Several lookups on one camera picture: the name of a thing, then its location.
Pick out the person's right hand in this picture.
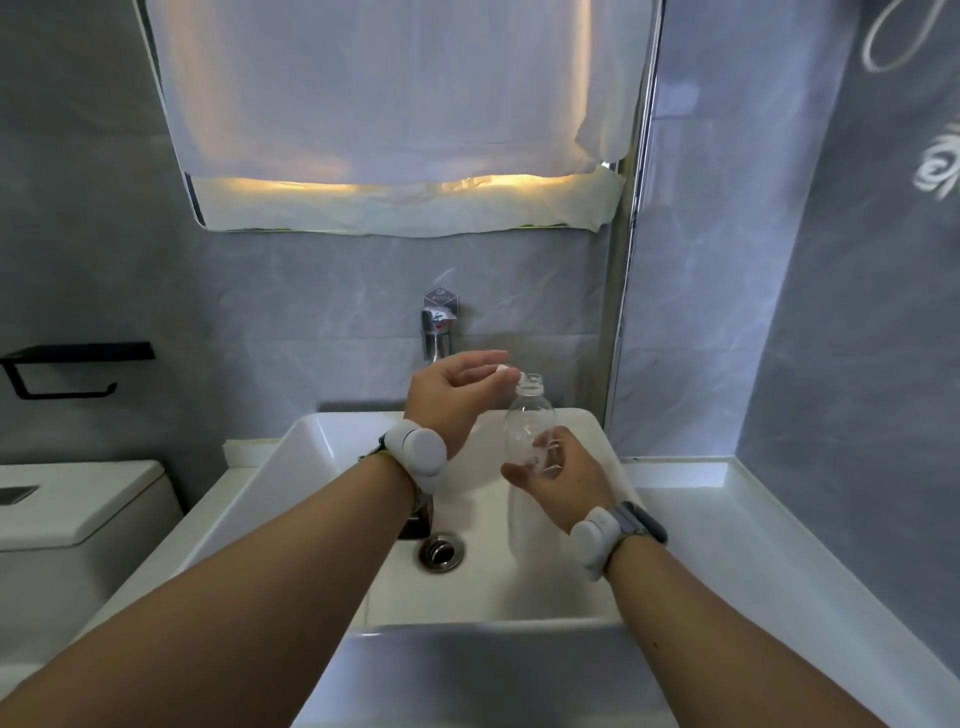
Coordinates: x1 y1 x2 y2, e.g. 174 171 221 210
501 426 618 537

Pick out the person's left hand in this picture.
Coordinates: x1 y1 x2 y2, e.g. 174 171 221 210
404 349 527 461

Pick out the clear plastic bottle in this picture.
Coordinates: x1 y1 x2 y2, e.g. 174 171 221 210
501 372 562 573

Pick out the person's left forearm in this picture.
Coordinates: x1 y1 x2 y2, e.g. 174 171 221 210
0 450 418 728

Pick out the person's right forearm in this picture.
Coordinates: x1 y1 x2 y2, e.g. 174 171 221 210
603 535 895 728

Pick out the chrome sink faucet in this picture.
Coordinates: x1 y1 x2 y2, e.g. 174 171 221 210
396 285 461 542

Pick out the white round wrist tracker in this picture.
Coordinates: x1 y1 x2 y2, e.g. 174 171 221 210
381 419 450 494
567 506 623 583

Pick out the metal sink drain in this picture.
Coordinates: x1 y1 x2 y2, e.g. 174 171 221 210
418 531 468 574

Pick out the white ceramic sink basin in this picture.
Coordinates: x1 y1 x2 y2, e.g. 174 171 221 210
180 408 661 728

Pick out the white hanging cloth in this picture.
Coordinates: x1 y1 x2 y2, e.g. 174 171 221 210
145 0 658 187

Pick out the black toilet paper holder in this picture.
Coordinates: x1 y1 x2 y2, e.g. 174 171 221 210
0 342 156 402

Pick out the white toilet tank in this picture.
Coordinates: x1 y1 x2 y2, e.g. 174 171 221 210
0 459 186 676

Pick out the green grey wrist strap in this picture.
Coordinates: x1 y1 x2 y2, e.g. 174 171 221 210
358 441 436 514

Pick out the lit wall mirror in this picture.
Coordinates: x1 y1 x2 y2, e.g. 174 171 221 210
133 0 639 235

